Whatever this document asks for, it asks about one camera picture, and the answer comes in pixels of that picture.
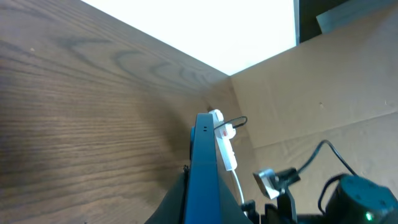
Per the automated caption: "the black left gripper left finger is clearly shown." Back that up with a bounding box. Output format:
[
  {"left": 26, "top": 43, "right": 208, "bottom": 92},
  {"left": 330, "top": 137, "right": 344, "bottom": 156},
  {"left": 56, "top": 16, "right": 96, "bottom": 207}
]
[{"left": 145, "top": 173, "right": 188, "bottom": 224}]

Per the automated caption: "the white power strip cord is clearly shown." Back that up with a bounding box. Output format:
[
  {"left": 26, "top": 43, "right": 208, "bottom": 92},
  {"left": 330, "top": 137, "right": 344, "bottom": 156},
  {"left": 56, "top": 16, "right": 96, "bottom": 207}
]
[{"left": 231, "top": 169, "right": 249, "bottom": 218}]

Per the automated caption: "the blue Galaxy smartphone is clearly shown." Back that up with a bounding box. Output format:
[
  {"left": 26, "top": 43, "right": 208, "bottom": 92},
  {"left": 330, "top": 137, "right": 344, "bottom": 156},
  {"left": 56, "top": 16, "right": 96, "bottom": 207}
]
[{"left": 183, "top": 113, "right": 222, "bottom": 224}]

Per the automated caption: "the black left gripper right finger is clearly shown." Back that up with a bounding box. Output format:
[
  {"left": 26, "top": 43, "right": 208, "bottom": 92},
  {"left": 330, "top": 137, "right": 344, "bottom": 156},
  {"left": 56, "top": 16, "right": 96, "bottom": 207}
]
[{"left": 218, "top": 177, "right": 252, "bottom": 224}]

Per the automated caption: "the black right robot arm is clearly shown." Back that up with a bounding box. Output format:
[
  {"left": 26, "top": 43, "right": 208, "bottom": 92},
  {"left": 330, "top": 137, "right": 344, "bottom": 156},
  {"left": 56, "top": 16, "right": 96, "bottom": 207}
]
[{"left": 241, "top": 168, "right": 397, "bottom": 224}]

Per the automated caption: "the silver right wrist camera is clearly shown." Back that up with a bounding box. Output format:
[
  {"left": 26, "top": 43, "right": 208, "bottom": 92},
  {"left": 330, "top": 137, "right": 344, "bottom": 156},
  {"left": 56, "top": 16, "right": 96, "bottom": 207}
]
[{"left": 253, "top": 169, "right": 281, "bottom": 200}]

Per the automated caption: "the white power strip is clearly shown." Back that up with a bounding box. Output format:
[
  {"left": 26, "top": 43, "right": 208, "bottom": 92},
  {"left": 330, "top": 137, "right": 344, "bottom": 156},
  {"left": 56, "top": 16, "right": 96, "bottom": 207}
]
[{"left": 215, "top": 123, "right": 237, "bottom": 171}]

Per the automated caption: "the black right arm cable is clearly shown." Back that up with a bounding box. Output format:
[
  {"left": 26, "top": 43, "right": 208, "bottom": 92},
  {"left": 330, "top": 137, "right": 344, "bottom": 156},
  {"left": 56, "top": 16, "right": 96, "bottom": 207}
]
[{"left": 297, "top": 139, "right": 358, "bottom": 215}]

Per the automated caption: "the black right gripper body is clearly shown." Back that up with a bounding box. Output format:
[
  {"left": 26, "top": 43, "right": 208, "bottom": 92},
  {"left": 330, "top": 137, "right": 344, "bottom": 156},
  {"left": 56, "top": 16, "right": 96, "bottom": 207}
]
[{"left": 241, "top": 167, "right": 300, "bottom": 224}]

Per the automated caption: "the brown cardboard side panel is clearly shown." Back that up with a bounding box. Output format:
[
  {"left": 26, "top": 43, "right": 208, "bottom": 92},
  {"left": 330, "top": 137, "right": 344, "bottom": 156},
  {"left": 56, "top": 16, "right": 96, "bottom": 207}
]
[{"left": 231, "top": 3, "right": 397, "bottom": 213}]

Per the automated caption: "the white charger plug adapter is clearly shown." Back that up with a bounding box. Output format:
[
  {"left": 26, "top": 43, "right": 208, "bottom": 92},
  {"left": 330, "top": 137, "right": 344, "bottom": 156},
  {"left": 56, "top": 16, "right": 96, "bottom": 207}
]
[{"left": 208, "top": 109, "right": 224, "bottom": 124}]

